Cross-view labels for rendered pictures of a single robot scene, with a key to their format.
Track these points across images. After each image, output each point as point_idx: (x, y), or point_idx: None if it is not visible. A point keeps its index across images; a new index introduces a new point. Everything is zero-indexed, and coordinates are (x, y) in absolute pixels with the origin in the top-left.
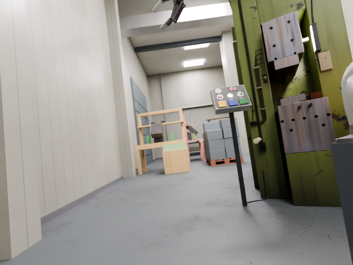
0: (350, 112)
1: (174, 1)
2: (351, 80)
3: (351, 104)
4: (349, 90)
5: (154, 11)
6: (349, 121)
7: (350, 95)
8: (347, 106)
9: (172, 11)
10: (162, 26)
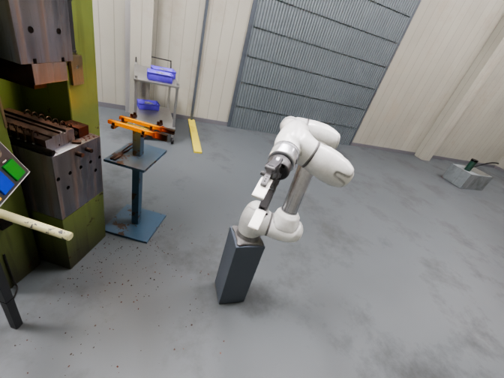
0: (252, 233)
1: (275, 188)
2: (263, 223)
3: (257, 232)
4: (259, 226)
5: (256, 198)
6: (247, 235)
7: (259, 229)
8: (252, 230)
9: (268, 202)
10: (259, 227)
